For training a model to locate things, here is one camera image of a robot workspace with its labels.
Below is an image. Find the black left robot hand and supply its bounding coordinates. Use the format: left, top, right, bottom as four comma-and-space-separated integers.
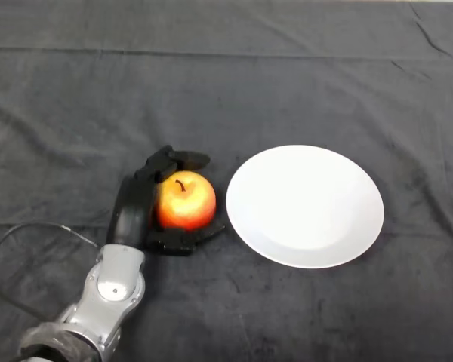
105, 144, 227, 257

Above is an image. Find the red yellow apple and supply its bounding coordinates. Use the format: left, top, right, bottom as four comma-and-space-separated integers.
155, 170, 217, 232

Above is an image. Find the white round plate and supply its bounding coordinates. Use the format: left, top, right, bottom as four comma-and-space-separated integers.
225, 144, 385, 270

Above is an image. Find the dark grey cloth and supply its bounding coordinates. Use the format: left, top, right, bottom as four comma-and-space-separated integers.
0, 0, 453, 362

